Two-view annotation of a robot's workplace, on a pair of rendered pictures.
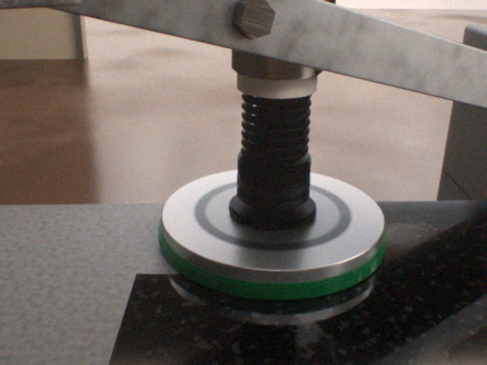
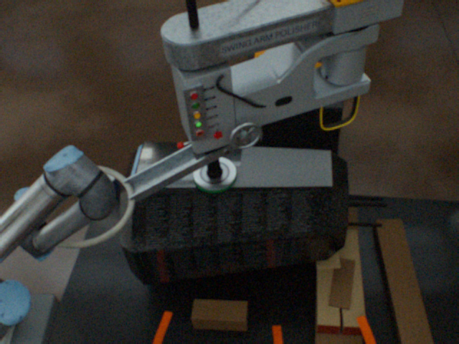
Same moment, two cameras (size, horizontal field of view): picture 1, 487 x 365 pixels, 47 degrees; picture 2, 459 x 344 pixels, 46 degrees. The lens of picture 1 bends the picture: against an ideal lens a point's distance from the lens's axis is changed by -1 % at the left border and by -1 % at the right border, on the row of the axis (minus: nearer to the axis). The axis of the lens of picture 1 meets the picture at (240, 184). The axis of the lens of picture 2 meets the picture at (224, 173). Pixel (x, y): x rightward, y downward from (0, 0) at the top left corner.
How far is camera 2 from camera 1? 283 cm
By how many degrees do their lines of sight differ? 106
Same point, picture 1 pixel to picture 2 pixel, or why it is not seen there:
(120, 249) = (244, 172)
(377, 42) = not seen: hidden behind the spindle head
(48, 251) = (257, 171)
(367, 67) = not seen: hidden behind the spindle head
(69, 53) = not seen: outside the picture
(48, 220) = (260, 180)
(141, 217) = (241, 181)
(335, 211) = (202, 171)
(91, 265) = (248, 168)
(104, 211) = (249, 183)
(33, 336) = (253, 153)
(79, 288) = (249, 162)
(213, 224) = (226, 168)
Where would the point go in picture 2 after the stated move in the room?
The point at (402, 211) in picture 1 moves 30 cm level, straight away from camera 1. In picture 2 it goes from (185, 183) to (157, 230)
